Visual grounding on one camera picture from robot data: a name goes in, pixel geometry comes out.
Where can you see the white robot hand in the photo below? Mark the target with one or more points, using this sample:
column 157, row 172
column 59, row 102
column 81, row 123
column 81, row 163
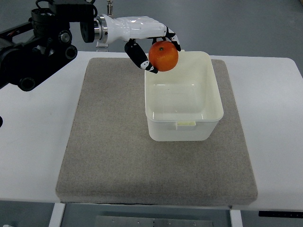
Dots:
column 108, row 29

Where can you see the orange fruit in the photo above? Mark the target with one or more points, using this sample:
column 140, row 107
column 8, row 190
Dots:
column 163, row 55

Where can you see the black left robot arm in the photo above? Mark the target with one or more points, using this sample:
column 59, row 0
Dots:
column 33, row 51

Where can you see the white plastic box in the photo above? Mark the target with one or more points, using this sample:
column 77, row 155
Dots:
column 184, row 103

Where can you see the small clear floor plate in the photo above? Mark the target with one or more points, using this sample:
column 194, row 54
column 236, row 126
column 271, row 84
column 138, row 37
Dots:
column 101, row 45

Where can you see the grey felt mat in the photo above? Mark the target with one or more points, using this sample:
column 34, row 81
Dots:
column 110, row 157

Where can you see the white table leg left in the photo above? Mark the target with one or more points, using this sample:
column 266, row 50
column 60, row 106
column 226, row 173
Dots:
column 57, row 215

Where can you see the white table leg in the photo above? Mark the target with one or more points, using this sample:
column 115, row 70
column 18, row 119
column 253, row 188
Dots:
column 57, row 215
column 236, row 218

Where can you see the white table leg right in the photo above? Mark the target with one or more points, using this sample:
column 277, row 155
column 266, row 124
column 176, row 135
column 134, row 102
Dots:
column 236, row 218

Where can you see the black table control panel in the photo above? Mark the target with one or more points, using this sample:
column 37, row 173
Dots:
column 280, row 214

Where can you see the grey metal base plate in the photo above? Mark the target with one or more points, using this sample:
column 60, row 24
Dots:
column 116, row 221

